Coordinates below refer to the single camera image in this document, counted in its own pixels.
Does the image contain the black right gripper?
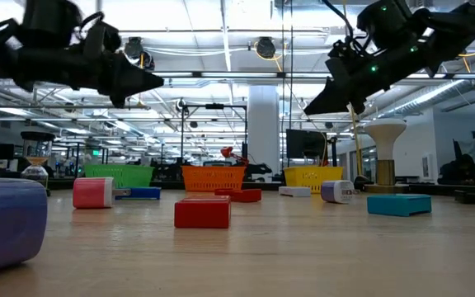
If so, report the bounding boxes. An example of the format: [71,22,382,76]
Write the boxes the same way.
[304,43,432,116]

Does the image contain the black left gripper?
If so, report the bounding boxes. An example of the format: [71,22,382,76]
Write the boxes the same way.
[14,47,165,109]

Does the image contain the white plastic box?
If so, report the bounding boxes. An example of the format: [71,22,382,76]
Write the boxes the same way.
[278,186,313,198]

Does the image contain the blue plastic box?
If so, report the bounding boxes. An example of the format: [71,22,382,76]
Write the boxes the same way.
[115,186,162,201]

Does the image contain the teal plastic box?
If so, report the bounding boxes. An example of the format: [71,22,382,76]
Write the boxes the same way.
[366,193,433,218]

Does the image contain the red digital timer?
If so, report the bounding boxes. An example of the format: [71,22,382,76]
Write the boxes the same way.
[214,188,263,204]

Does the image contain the white building column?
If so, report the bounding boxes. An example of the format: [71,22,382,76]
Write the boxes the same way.
[247,84,282,174]

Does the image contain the yellow plastic basket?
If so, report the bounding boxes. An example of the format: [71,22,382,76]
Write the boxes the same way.
[283,165,345,195]

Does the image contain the green plastic basket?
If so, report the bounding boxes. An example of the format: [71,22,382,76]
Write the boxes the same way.
[83,164,155,190]

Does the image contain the black hourglass orange sand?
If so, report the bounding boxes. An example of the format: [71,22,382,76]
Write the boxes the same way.
[20,130,56,191]

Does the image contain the orange plastic basket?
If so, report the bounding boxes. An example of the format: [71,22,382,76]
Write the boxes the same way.
[181,165,247,193]

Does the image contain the person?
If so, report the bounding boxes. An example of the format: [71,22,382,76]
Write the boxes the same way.
[438,153,475,186]

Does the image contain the red flat plastic box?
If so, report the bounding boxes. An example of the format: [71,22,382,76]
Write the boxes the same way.
[174,195,232,229]

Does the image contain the black ceiling cable reel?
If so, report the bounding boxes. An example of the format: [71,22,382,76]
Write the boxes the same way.
[256,36,277,59]
[124,36,144,59]

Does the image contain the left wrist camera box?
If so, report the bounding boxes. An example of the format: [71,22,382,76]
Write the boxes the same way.
[81,14,123,63]

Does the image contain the yellow hanging cable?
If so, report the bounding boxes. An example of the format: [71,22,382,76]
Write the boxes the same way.
[346,102,364,179]

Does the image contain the black metal gantry frame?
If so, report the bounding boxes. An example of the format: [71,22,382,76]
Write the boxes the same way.
[179,102,249,166]

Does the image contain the black aluminium table frame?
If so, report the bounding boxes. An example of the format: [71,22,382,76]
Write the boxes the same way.
[47,177,475,206]

